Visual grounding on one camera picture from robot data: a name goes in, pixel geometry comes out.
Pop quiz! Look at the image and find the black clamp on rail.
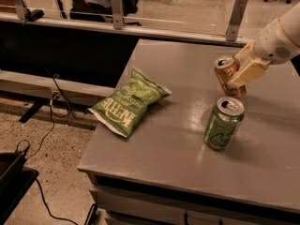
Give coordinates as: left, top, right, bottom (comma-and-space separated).
27, 9, 44, 22

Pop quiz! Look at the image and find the green LaCroix can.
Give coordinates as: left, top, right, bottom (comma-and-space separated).
204, 97, 245, 150

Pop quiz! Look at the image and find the grey metal bracket left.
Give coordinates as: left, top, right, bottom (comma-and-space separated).
13, 0, 30, 20

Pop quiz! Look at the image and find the black floor cable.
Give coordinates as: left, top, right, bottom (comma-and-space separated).
14, 119, 79, 225

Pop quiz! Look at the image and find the grey metal bracket middle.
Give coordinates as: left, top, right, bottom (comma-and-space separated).
111, 0, 124, 30

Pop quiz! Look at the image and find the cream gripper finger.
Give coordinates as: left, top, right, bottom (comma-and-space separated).
235, 41, 255, 64
227, 56, 272, 88

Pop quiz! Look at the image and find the seated person behind glass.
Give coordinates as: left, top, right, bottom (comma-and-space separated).
70, 0, 139, 23

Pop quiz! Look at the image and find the grey metal bracket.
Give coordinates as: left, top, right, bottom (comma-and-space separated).
226, 0, 248, 41
13, 0, 30, 20
111, 0, 124, 30

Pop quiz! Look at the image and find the grey metal bracket right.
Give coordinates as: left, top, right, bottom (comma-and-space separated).
226, 0, 248, 41

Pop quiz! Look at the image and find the orange LaCroix can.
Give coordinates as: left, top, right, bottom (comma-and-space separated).
214, 54, 247, 98

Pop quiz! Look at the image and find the black hanging cable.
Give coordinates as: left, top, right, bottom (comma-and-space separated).
50, 74, 77, 124

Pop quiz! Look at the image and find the green Kettle chips bag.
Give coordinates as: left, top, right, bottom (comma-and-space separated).
89, 68, 172, 138

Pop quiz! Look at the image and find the grey table drawer front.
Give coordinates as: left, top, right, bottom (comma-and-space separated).
90, 185, 300, 225

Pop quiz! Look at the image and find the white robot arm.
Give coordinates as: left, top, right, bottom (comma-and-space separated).
228, 3, 300, 88

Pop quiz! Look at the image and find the black equipment bottom left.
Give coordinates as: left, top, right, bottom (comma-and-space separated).
0, 153, 38, 225

